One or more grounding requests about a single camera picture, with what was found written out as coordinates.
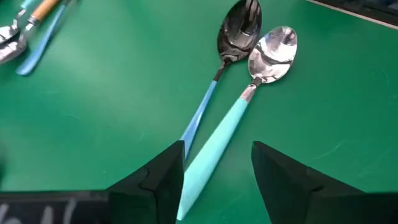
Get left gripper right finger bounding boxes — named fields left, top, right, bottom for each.
left=251, top=141, right=364, bottom=224

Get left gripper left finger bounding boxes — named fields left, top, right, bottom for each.
left=106, top=139, right=185, bottom=224

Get teal-handled silver spoon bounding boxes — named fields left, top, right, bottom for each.
left=176, top=26, right=299, bottom=221
left=0, top=0, right=35, bottom=44

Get blue-handled dark spoon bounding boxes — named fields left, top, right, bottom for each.
left=180, top=0, right=262, bottom=160
left=15, top=0, right=72, bottom=77

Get green table mat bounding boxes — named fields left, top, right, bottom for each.
left=0, top=0, right=398, bottom=224

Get orange-handled silver spoon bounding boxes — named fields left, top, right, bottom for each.
left=0, top=0, right=62, bottom=65

